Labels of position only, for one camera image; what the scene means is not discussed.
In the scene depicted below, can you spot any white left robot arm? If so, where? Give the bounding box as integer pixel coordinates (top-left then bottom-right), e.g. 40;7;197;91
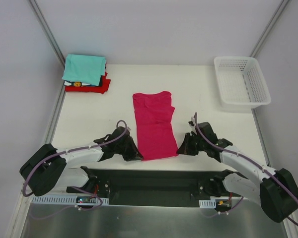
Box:
19;126;144;197

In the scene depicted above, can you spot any white plastic basket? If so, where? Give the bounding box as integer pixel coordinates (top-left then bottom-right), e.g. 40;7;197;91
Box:
214;56;271;111

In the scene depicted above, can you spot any crimson pink t shirt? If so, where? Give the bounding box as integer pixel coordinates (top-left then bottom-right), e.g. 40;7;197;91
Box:
133;91;178;161

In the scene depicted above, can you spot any folded teal t shirt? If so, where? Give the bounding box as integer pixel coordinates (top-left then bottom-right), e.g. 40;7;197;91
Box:
62;54;106;86

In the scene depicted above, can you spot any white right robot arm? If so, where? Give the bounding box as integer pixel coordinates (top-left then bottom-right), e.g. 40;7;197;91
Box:
177;120;298;223

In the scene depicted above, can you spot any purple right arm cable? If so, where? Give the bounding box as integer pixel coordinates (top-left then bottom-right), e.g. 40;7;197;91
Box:
193;112;298;230

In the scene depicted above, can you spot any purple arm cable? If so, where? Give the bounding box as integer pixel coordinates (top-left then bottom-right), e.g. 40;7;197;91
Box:
193;112;298;230
22;120;130;198

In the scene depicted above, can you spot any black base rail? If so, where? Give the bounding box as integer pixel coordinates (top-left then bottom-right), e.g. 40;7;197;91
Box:
66;168;228;208

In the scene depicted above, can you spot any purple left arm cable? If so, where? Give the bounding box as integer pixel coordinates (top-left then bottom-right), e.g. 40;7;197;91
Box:
22;120;130;198

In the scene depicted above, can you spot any folded dark printed t shirt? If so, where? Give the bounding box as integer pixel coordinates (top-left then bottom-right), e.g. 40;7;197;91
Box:
64;81;102;92

